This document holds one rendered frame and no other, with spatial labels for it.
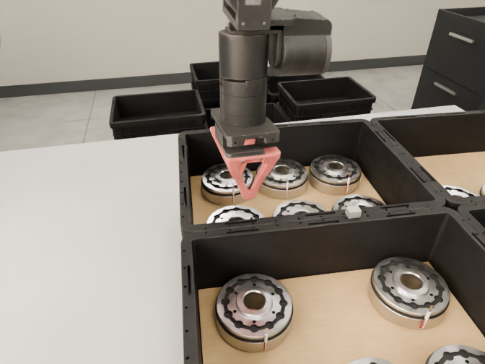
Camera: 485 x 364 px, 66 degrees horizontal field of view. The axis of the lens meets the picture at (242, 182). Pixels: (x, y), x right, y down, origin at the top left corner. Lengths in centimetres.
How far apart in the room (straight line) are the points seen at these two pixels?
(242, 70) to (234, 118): 6
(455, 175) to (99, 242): 78
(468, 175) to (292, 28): 60
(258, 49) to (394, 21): 383
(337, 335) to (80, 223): 63
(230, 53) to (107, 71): 326
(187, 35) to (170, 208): 277
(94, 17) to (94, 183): 260
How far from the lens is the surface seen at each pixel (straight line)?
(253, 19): 41
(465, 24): 217
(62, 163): 120
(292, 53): 45
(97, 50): 362
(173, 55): 362
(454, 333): 60
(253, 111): 45
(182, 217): 55
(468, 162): 98
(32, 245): 94
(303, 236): 54
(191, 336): 42
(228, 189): 70
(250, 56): 43
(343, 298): 58
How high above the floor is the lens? 128
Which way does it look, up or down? 35 degrees down
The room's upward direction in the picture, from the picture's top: straight up
